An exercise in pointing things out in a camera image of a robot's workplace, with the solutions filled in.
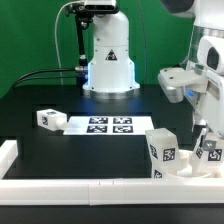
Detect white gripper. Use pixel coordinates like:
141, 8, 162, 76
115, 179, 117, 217
195, 66, 224, 151

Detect white round stool seat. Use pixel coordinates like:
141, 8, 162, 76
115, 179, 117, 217
151, 150, 224, 179

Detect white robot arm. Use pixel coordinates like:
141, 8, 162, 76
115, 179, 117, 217
83, 0, 224, 140

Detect white marker sheet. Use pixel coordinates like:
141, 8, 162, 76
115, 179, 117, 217
64, 116, 154, 135

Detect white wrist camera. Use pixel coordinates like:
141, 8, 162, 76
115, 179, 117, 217
197, 36, 224, 76

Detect black camera on stand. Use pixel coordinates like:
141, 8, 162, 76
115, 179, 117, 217
66, 0, 119, 66

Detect white camera cable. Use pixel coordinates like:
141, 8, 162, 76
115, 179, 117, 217
54, 0, 84, 86

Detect black cables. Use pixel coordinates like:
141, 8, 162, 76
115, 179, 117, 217
11, 66, 88, 90

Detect white U-shaped frame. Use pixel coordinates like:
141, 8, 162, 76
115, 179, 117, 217
0, 140, 224, 205

